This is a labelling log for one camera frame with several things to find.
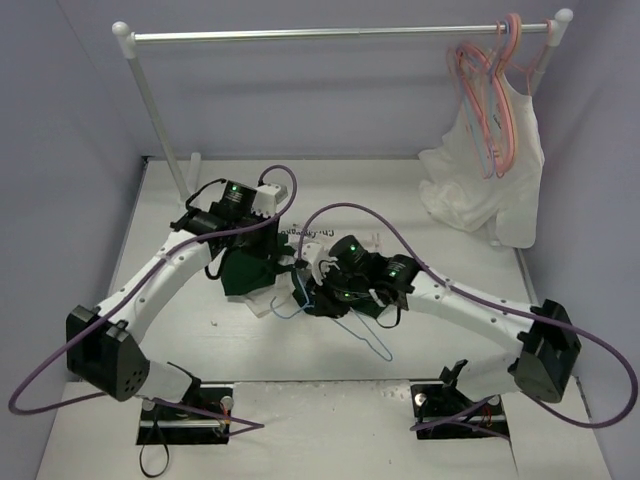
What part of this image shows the blue plastic hanger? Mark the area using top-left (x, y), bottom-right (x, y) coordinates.
top-left (269, 272), bottom-right (394, 362)

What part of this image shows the white and green t-shirt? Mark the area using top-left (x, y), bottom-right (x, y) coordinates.
top-left (208, 228), bottom-right (397, 316)

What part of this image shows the pink plastic hanger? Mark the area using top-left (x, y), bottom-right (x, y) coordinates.
top-left (447, 13), bottom-right (522, 179)

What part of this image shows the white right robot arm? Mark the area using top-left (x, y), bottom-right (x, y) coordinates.
top-left (299, 235), bottom-right (581, 412)

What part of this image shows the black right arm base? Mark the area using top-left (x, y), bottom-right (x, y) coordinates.
top-left (410, 360), bottom-right (510, 441)

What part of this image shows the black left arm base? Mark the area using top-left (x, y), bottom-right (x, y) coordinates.
top-left (135, 382), bottom-right (235, 476)

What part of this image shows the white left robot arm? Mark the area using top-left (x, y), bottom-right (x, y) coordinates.
top-left (66, 182), bottom-right (288, 420)

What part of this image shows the pink hanger under garment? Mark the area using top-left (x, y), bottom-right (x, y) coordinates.
top-left (509, 19), bottom-right (554, 97)

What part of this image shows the white hanging garment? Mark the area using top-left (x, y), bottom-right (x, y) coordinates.
top-left (418, 82), bottom-right (545, 248)

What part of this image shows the white clothes rack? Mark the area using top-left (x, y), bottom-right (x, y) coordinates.
top-left (111, 8), bottom-right (575, 201)

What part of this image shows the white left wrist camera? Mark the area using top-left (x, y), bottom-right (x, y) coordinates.
top-left (251, 183), bottom-right (288, 218)

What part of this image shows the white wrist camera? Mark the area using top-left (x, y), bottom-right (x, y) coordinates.
top-left (294, 242), bottom-right (338, 285)
top-left (251, 183), bottom-right (288, 218)

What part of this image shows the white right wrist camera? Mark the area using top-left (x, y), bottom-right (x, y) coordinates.
top-left (294, 242), bottom-right (338, 285)

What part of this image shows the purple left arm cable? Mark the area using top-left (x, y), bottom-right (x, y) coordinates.
top-left (8, 165), bottom-right (301, 434)

